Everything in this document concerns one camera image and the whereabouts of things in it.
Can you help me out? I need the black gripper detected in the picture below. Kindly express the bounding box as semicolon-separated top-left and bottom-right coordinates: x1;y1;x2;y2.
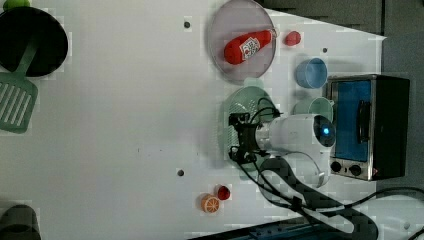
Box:
229;113;267;164

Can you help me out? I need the green plastic strainer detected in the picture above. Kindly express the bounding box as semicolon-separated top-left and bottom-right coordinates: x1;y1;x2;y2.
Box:
218;78;280;180

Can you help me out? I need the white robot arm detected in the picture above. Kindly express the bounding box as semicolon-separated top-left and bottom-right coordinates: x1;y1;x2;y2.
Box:
228;108;380;240

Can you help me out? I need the toy red tomato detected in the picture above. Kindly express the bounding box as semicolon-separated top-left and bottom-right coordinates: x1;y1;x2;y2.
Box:
216;185;231;201

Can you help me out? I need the toy orange slice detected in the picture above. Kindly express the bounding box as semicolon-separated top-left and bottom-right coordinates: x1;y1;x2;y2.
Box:
200;194;220;214

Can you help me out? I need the green plastic cup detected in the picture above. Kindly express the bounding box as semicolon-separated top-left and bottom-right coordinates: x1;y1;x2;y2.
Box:
293;97;334;121

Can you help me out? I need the blue plastic cup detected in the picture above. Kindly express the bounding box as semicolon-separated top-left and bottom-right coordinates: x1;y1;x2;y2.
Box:
295;58;328;89

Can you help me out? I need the plush ketchup bottle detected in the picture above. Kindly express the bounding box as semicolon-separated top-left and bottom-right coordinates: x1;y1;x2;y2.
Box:
224;29;274;65

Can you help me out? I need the toy strawberry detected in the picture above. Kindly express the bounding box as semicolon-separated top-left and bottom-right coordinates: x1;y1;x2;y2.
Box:
284;31;301;46

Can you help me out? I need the black toaster oven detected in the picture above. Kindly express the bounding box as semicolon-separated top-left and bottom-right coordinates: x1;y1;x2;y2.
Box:
325;74;410;181

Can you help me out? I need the grey round plate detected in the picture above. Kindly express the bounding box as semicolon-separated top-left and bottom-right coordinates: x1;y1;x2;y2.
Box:
208;0;278;81

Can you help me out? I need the green plastic spatula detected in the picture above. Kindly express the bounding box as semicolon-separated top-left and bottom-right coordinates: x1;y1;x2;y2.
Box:
0;37;38;134

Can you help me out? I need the grey cylinder container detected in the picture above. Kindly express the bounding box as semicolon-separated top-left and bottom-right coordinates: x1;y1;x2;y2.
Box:
0;205;42;240

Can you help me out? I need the black utensil holder cup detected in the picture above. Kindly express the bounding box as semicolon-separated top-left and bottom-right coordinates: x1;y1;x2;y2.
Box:
0;7;68;77

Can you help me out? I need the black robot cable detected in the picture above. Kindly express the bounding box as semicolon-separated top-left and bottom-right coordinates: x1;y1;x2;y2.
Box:
233;97;424;240

